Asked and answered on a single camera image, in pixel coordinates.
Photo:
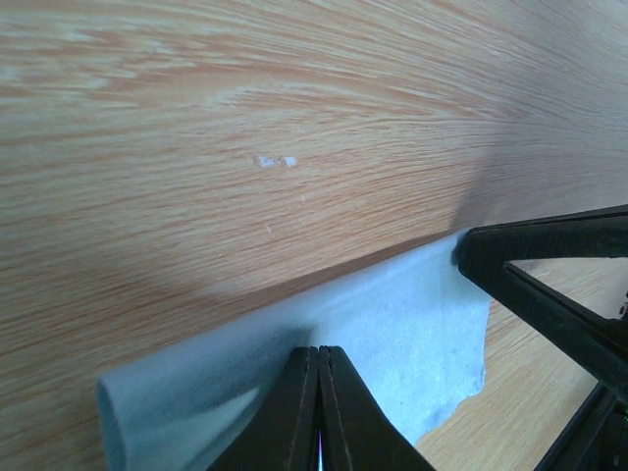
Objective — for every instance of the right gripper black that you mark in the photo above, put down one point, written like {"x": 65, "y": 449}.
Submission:
{"x": 595, "y": 438}

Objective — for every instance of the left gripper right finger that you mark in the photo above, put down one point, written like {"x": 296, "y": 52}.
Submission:
{"x": 355, "y": 432}

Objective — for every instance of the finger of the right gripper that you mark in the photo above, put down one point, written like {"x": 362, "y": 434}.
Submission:
{"x": 600, "y": 233}

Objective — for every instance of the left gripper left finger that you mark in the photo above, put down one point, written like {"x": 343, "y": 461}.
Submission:
{"x": 283, "y": 434}

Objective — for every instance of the light blue cleaning cloth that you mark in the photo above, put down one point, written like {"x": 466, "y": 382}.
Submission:
{"x": 412, "y": 325}

